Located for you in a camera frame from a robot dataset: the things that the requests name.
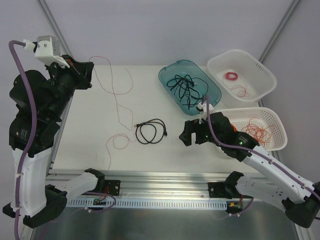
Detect pink wire coil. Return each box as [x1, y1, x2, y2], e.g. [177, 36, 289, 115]
[222, 71, 239, 82]

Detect thin orange wire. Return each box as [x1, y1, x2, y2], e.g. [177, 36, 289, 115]
[242, 117, 276, 146]

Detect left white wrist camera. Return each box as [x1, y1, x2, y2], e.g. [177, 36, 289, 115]
[22, 35, 70, 68]

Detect black cables in tray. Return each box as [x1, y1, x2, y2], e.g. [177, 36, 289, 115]
[166, 74, 210, 111]

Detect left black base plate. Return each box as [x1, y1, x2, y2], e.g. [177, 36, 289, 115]
[93, 179, 121, 196]

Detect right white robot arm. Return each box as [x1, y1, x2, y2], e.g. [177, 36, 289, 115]
[179, 112, 320, 228]

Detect white slotted cable duct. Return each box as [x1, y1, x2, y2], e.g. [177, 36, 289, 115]
[66, 197, 227, 211]

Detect teal transparent plastic tray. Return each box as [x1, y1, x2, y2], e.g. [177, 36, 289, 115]
[158, 59, 222, 116]

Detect aluminium mounting rail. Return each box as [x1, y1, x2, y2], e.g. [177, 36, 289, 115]
[44, 169, 301, 202]

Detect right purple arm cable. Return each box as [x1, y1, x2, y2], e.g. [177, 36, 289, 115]
[202, 96, 320, 218]

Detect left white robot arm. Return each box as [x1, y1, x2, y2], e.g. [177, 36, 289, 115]
[2, 55, 105, 229]

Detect black cable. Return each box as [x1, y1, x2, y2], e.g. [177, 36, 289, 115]
[133, 118, 168, 145]

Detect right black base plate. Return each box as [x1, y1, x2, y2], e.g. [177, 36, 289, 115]
[208, 180, 252, 199]

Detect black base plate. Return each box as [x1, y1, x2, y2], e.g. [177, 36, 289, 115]
[208, 180, 252, 199]
[93, 179, 121, 196]

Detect white perforated plastic basket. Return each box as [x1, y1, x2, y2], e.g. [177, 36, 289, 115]
[217, 107, 288, 153]

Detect white solid plastic basket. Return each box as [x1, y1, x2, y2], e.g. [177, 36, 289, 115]
[207, 49, 277, 108]

